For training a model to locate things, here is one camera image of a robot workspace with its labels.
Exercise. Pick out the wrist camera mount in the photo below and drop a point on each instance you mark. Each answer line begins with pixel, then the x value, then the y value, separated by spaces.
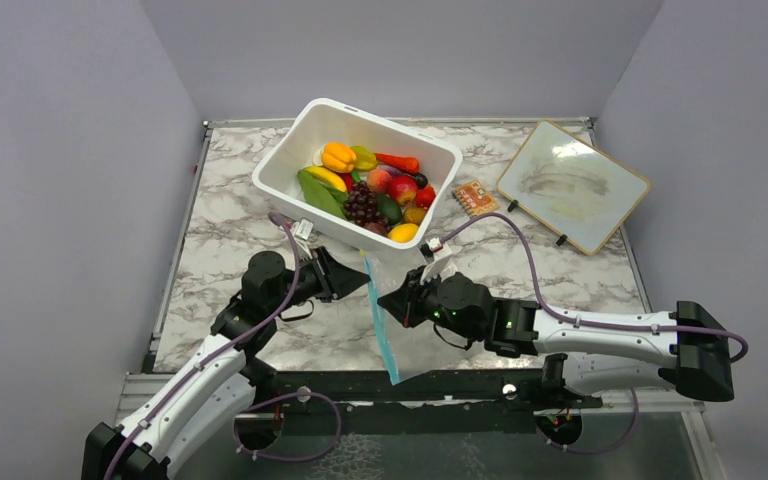
pixel 301 231
pixel 438 257

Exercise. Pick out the orange carrot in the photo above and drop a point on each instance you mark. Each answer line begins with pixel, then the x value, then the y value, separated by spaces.
pixel 406 164

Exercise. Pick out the peach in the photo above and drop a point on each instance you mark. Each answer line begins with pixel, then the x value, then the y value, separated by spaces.
pixel 378 180

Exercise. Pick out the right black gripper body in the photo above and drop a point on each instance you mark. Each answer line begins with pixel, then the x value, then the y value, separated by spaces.
pixel 423 299

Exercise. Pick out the red strawberry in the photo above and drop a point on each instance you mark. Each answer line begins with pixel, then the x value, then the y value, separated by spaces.
pixel 425 197

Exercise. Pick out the dark purple passion fruit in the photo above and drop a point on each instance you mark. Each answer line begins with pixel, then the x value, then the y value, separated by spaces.
pixel 377 228

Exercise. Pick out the small orange fruit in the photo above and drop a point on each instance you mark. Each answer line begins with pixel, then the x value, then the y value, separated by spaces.
pixel 414 215

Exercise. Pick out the red apple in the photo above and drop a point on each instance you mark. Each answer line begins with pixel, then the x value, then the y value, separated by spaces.
pixel 402 190

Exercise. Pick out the clear zip top bag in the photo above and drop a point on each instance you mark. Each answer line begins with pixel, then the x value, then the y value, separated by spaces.
pixel 407 352

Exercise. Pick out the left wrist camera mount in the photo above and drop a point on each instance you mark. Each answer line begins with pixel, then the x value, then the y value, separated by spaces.
pixel 301 231

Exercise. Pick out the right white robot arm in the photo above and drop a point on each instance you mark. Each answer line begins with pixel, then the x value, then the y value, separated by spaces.
pixel 685 349

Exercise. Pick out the green leaf vegetable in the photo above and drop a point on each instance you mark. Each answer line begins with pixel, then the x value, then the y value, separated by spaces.
pixel 320 196

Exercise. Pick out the yellow banana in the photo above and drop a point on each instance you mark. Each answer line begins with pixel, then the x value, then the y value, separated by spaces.
pixel 327 176

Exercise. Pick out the dark eggplant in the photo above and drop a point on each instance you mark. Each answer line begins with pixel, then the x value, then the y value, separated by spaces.
pixel 420 180

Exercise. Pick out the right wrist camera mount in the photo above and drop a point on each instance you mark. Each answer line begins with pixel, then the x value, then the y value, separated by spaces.
pixel 438 257

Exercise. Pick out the purple grape bunch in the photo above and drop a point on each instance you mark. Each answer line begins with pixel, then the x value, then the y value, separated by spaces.
pixel 361 206

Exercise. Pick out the yellow lemon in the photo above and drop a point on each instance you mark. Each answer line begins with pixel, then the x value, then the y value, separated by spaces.
pixel 403 233

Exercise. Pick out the wood framed whiteboard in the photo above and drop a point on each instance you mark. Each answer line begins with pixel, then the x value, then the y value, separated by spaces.
pixel 571 187

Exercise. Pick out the orange bell pepper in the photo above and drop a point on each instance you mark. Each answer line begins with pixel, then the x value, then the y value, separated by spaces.
pixel 338 157

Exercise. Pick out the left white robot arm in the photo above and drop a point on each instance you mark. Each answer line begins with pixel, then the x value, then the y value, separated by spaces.
pixel 223 377

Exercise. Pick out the green avocado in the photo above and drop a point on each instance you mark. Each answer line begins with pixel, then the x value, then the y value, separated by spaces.
pixel 389 209

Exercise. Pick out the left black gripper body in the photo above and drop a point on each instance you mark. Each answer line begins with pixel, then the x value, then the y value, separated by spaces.
pixel 311 280

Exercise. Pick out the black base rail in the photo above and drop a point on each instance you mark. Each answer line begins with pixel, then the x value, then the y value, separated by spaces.
pixel 318 403

